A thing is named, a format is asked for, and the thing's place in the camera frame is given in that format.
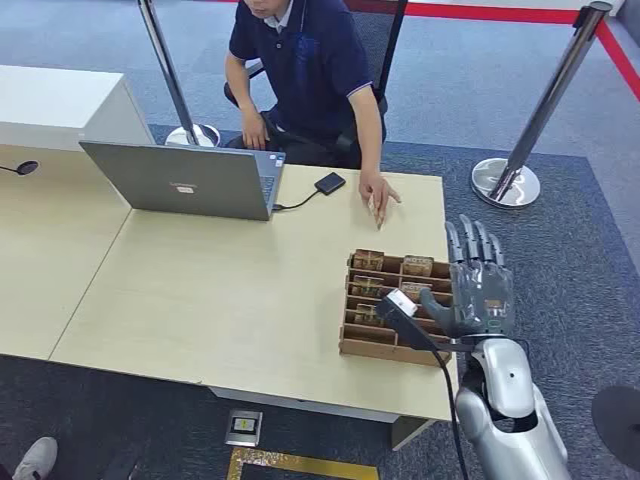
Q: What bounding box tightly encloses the person's right hand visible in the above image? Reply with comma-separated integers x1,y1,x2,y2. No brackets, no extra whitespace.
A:
241,105,271,152

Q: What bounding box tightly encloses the person's left hand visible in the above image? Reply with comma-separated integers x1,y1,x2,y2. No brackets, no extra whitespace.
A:
358,168,402,232

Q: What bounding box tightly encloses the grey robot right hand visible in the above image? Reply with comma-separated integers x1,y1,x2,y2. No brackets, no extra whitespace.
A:
419,213,516,340

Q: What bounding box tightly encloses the person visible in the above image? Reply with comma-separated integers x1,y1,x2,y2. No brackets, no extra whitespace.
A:
223,0,402,232

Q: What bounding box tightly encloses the brown wooden card tray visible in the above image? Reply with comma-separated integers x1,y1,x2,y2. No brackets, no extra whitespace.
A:
339,248,454,368

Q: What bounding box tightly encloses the black external drive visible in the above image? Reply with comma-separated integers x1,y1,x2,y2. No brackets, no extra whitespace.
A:
314,172,347,197

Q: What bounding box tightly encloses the grey laptop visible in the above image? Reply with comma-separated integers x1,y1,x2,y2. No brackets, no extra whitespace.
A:
78,140,287,223

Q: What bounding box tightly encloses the light wooden desk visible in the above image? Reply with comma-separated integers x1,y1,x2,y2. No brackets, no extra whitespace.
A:
50,164,460,452
0,144,133,362

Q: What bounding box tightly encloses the black round base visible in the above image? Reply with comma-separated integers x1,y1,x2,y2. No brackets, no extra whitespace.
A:
591,385,640,472

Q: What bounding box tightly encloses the red floor tape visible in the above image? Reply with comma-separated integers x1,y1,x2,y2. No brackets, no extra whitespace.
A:
345,0,640,104

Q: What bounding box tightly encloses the white cabinet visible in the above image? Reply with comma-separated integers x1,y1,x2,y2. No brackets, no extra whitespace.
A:
0,64,156,152

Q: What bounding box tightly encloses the yellow floor tape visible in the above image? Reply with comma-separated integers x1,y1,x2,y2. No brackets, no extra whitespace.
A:
227,447,381,480

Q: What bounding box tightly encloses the silver floor socket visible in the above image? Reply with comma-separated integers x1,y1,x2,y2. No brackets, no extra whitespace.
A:
224,409,263,448

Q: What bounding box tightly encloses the black round desk puck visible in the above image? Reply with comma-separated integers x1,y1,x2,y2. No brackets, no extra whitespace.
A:
0,160,40,178

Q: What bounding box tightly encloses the grey shoe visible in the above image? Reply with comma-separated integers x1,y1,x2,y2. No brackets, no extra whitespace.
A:
12,437,58,480

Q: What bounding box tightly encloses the black drive cable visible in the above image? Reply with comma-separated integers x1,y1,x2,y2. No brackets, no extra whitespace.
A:
272,188,321,213

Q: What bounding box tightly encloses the chrome stanchion post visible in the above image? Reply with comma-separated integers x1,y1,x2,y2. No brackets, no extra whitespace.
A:
469,0,614,211
137,0,221,148

